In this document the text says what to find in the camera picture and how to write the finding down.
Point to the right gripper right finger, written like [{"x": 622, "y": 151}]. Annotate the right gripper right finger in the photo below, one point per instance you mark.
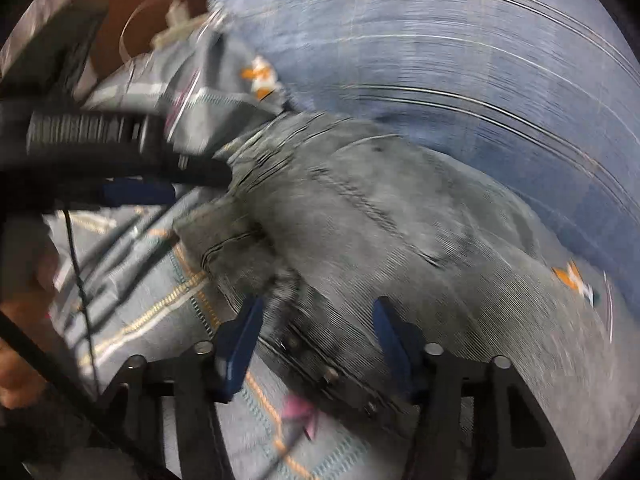
[{"x": 511, "y": 436}]

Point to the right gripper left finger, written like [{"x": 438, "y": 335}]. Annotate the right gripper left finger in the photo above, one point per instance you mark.
[{"x": 207, "y": 374}]

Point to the grey denim pants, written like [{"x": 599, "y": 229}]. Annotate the grey denim pants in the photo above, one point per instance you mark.
[{"x": 325, "y": 214}]

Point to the person's left hand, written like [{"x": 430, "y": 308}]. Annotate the person's left hand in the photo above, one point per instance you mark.
[{"x": 29, "y": 264}]

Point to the grey patterned bed sheet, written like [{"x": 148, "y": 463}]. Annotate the grey patterned bed sheet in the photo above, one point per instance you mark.
[{"x": 144, "y": 294}]

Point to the brown wooden headboard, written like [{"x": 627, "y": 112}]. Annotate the brown wooden headboard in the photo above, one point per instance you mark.
[{"x": 130, "y": 10}]

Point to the beige power strip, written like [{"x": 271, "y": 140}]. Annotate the beige power strip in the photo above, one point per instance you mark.
[{"x": 179, "y": 28}]

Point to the blue plaid pillow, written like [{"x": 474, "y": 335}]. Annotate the blue plaid pillow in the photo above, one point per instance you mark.
[{"x": 543, "y": 95}]

